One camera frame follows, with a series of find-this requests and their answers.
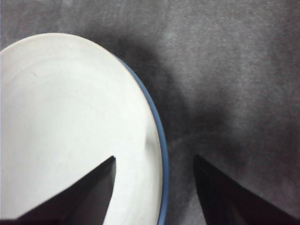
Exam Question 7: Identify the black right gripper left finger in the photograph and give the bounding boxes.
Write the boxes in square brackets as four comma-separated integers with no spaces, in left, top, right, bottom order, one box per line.
[0,156,117,225]

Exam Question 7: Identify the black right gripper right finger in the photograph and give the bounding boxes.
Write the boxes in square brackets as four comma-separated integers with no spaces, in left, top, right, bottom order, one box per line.
[193,153,300,225]

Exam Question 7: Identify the blue round plate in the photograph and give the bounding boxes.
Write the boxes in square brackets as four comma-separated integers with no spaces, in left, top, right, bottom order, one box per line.
[116,57,170,225]

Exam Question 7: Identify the white round plate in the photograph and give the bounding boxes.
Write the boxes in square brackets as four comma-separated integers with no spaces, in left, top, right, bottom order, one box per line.
[0,32,164,225]

